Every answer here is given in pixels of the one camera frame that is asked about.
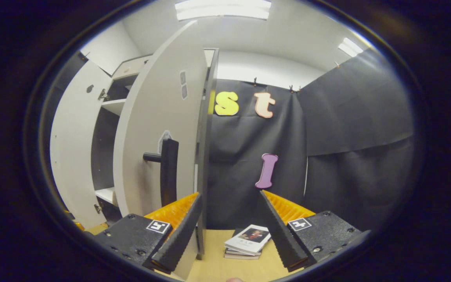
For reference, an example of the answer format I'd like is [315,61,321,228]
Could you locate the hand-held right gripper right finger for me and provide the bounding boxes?
[259,190,363,273]

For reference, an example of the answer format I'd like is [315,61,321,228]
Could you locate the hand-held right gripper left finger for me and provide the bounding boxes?
[94,192,203,275]

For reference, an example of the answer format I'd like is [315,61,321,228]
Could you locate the white cabinet door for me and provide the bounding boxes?
[49,61,113,230]
[113,20,209,280]

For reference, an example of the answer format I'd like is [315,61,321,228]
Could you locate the grey white shoe cabinet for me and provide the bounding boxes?
[90,48,220,260]

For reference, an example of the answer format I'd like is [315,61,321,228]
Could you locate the white book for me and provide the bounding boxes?
[225,224,272,256]

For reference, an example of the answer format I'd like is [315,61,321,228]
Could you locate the grey paperback book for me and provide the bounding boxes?
[224,248,262,260]

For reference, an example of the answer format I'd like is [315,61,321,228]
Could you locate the small ceiling light panel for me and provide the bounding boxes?
[337,37,364,58]

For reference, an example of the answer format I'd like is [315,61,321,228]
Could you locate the large ceiling light panel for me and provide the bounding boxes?
[175,0,272,21]

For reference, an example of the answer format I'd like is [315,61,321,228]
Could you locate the black door handle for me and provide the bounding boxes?
[143,138,179,207]

